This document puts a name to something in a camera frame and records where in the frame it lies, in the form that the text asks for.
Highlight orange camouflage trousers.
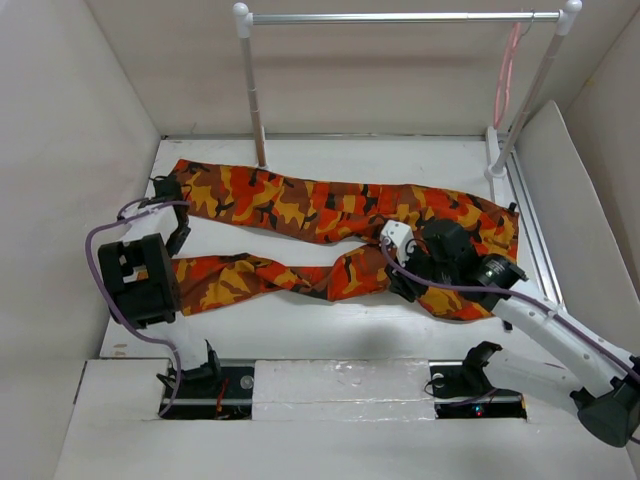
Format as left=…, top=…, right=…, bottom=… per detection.
left=170, top=159, right=519, bottom=316

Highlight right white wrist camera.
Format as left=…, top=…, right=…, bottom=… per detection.
left=380, top=220, right=415, bottom=267

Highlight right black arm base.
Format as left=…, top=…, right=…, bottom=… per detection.
left=423, top=360, right=528, bottom=420

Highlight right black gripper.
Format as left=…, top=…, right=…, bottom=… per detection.
left=384, top=239, right=456, bottom=302

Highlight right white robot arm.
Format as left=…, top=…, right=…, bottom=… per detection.
left=380, top=220, right=639, bottom=448

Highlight aluminium side rail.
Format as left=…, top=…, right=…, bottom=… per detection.
left=505, top=150, right=565, bottom=306

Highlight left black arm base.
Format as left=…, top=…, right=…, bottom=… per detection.
left=157, top=363, right=255, bottom=421

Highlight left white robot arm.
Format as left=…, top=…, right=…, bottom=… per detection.
left=85, top=174, right=224, bottom=397

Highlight white clothes rack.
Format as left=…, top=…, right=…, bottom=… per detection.
left=232, top=1, right=583, bottom=204

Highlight pink clothes hanger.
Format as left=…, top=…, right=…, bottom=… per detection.
left=493, top=23, right=521, bottom=130

